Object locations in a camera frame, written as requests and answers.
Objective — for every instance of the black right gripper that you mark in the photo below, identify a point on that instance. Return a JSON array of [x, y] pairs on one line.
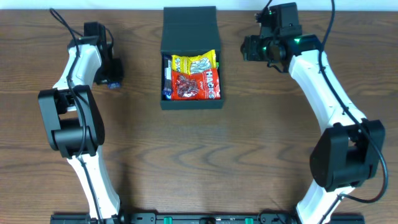
[[249, 48]]

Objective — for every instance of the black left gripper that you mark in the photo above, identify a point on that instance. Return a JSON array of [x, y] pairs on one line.
[[112, 73]]

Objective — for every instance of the blue Eclipse mints tin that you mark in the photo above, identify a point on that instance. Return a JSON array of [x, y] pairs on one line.
[[114, 85]]

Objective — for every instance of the dark blue chocolate bar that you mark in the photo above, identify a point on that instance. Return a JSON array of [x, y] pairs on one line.
[[167, 60]]

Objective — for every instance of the blue Oreo cookie pack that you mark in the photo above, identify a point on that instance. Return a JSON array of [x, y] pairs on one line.
[[168, 96]]

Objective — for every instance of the yellow Hacks candy bag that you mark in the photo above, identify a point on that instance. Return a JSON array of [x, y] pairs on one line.
[[195, 64]]

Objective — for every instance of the dark green box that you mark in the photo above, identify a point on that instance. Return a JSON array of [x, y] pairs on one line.
[[190, 31]]

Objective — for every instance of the red Hacks candy bag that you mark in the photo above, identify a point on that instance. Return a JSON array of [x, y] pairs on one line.
[[197, 86]]

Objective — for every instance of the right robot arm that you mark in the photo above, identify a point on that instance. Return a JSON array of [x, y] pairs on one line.
[[349, 150]]

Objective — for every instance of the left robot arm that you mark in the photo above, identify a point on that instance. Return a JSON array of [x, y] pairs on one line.
[[74, 126]]

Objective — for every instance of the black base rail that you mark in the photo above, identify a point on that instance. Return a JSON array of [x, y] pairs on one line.
[[151, 218]]

